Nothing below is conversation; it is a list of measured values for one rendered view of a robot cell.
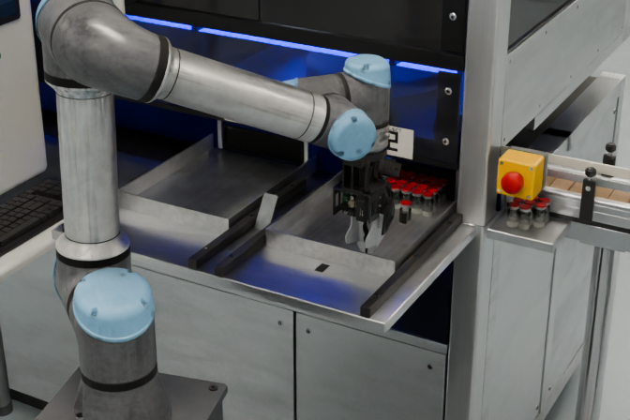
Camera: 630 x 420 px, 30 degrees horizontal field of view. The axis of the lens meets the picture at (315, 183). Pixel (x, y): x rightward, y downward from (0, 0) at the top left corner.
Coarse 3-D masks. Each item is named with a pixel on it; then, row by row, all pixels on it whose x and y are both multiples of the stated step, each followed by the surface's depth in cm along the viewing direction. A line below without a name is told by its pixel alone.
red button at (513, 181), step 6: (504, 174) 214; (510, 174) 212; (516, 174) 212; (504, 180) 212; (510, 180) 212; (516, 180) 211; (522, 180) 212; (504, 186) 213; (510, 186) 212; (516, 186) 212; (522, 186) 213; (510, 192) 213; (516, 192) 212
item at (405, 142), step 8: (392, 128) 224; (400, 128) 223; (392, 136) 224; (400, 136) 224; (408, 136) 223; (392, 144) 225; (400, 144) 224; (408, 144) 223; (392, 152) 226; (400, 152) 225; (408, 152) 224
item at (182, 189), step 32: (192, 160) 251; (224, 160) 251; (256, 160) 251; (128, 192) 232; (160, 192) 236; (192, 192) 236; (224, 192) 236; (256, 192) 236; (192, 224) 223; (224, 224) 219
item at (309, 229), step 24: (312, 192) 228; (288, 216) 220; (312, 216) 226; (336, 216) 226; (432, 216) 227; (288, 240) 213; (312, 240) 210; (336, 240) 217; (384, 240) 217; (408, 240) 217; (360, 264) 207; (384, 264) 204
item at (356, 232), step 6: (354, 222) 203; (360, 222) 204; (366, 222) 205; (354, 228) 204; (360, 228) 205; (366, 228) 206; (348, 234) 202; (354, 234) 204; (360, 234) 205; (366, 234) 206; (348, 240) 202; (354, 240) 204; (360, 240) 206; (360, 246) 206; (366, 252) 206
